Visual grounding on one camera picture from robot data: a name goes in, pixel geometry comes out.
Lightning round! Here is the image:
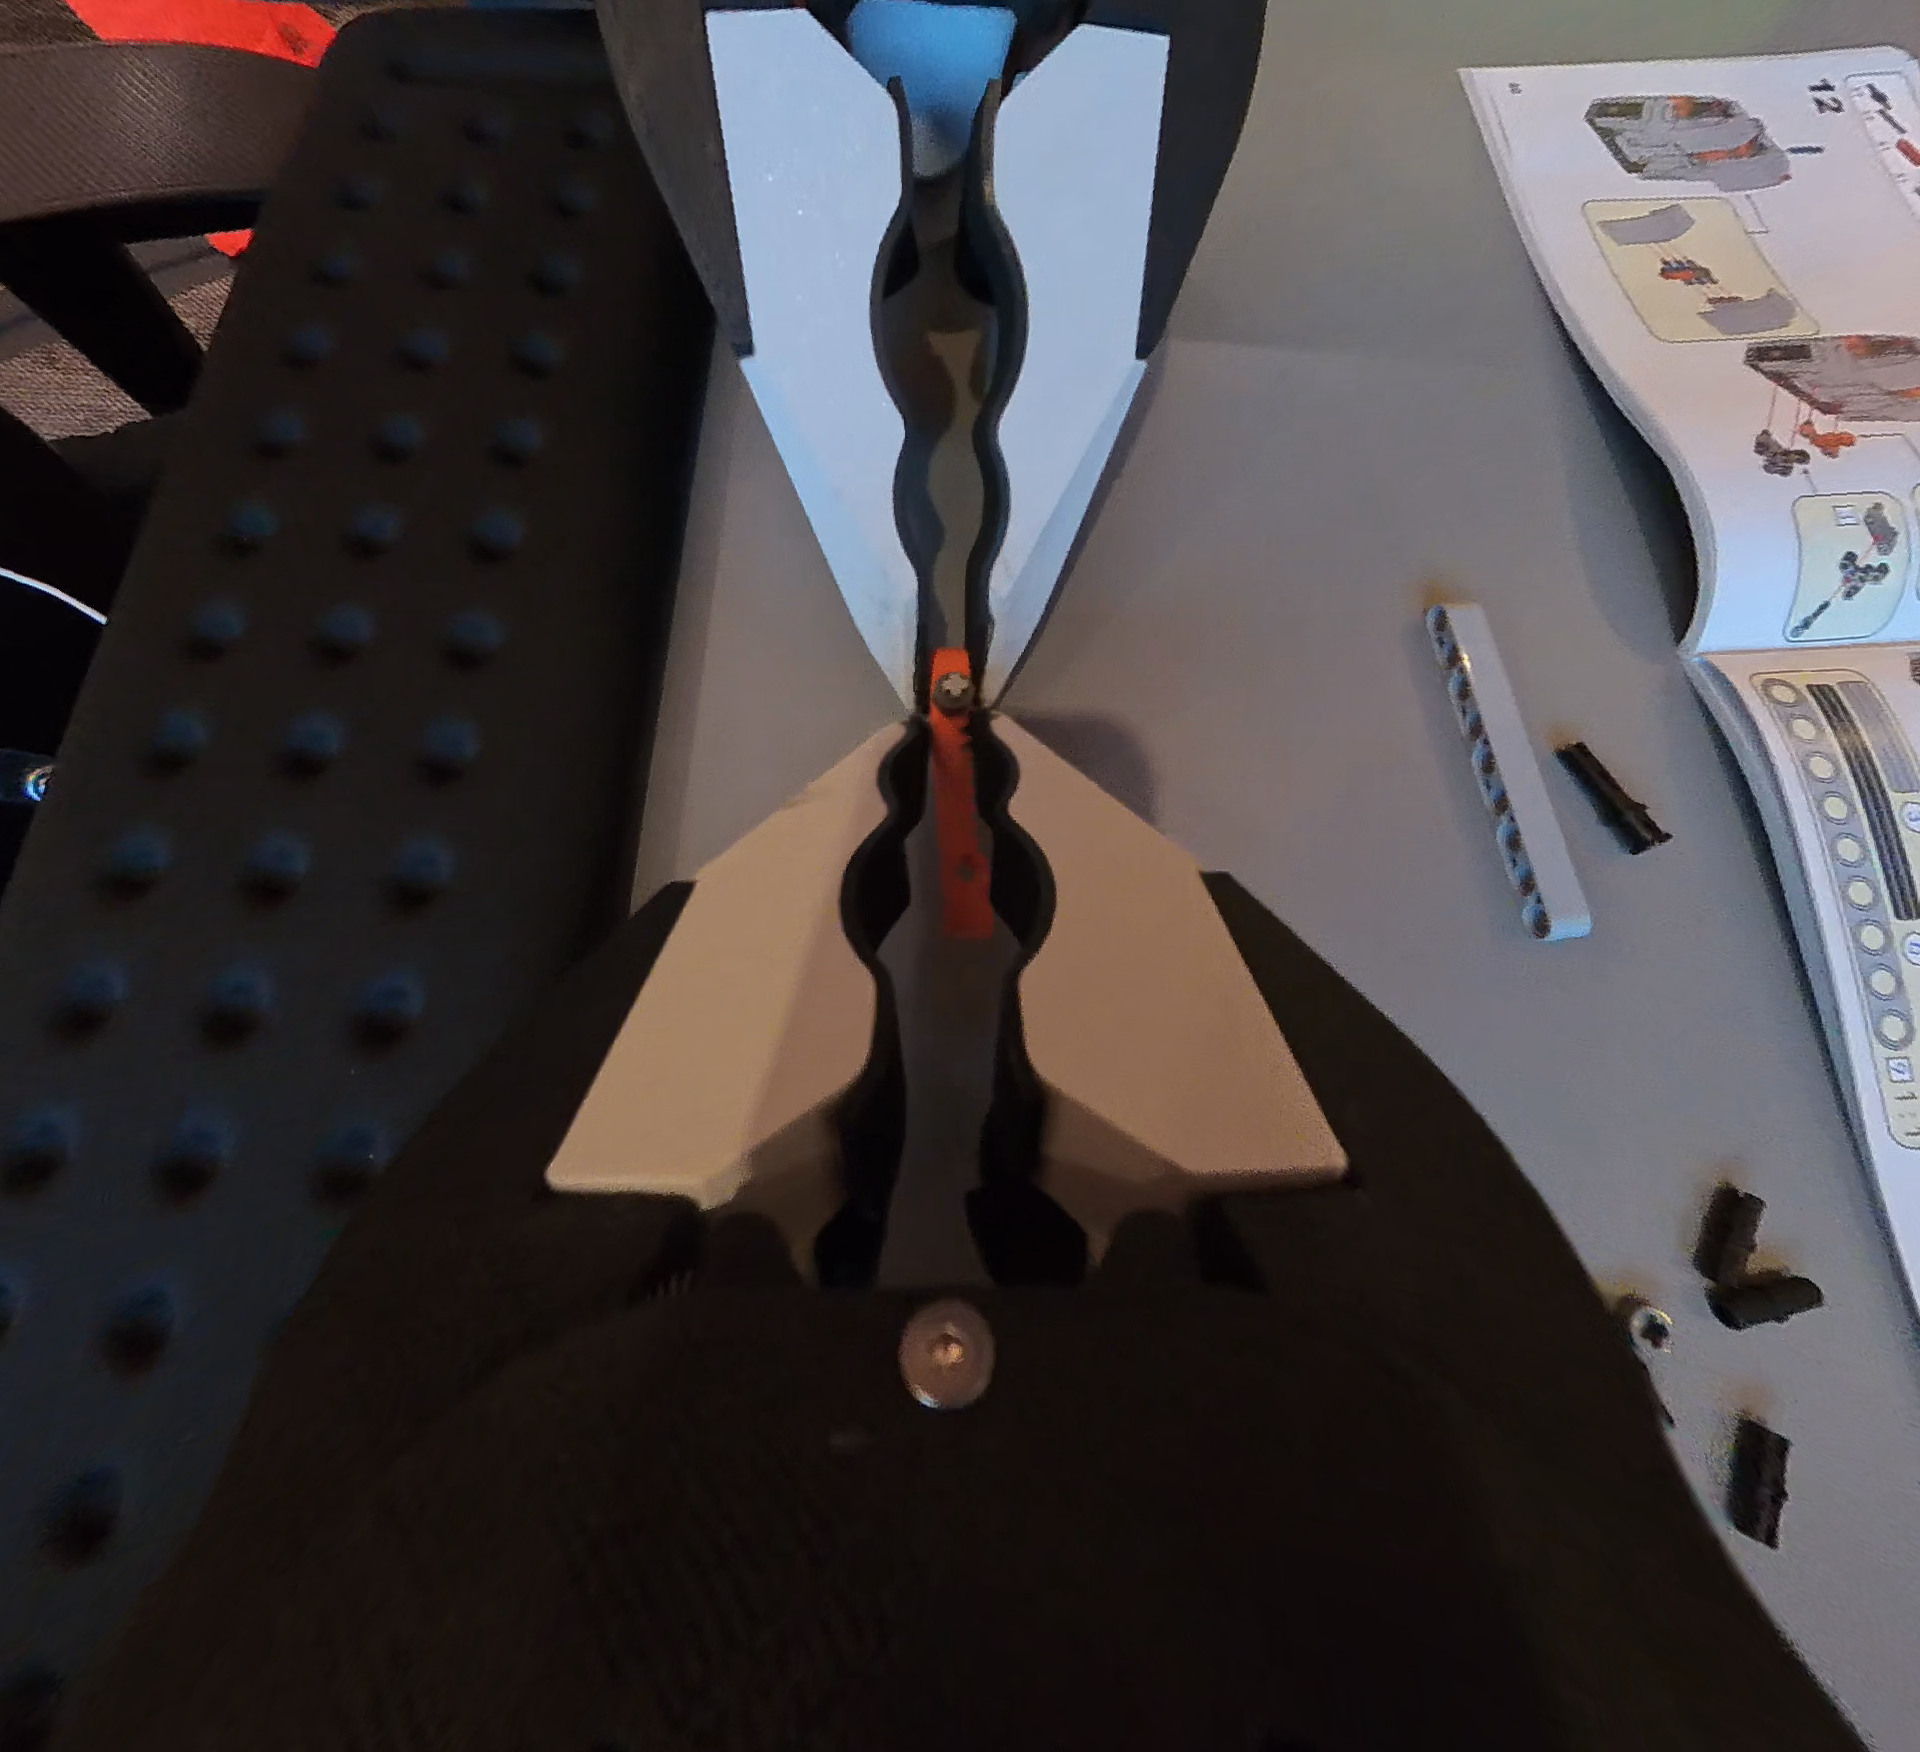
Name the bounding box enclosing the long black pin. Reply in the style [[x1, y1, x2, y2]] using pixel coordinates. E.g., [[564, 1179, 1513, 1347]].
[[1553, 739, 1674, 860]]

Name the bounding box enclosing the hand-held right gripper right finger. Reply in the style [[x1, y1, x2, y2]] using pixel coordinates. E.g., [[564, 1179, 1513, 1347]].
[[967, 706, 1348, 1287]]

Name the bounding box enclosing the thin white cord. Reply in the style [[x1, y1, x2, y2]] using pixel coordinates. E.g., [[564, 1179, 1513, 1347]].
[[0, 564, 112, 632]]

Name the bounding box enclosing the light grey long beam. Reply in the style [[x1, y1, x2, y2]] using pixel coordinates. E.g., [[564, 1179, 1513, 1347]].
[[1422, 600, 1595, 945]]

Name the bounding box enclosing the grey desk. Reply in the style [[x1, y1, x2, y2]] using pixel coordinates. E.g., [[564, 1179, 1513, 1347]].
[[630, 0, 1920, 1752]]

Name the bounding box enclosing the orange toothed beam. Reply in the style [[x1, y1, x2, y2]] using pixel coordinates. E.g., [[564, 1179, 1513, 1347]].
[[923, 649, 996, 941]]

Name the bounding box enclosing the open instruction booklet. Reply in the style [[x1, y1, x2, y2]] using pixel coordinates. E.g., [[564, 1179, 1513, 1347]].
[[1458, 47, 1920, 1322]]

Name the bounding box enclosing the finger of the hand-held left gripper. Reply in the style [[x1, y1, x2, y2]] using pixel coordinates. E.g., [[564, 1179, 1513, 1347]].
[[965, 24, 1177, 707], [702, 8, 943, 712]]

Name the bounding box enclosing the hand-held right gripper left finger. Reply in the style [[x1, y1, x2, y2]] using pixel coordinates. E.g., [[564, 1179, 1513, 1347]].
[[546, 712, 943, 1287]]

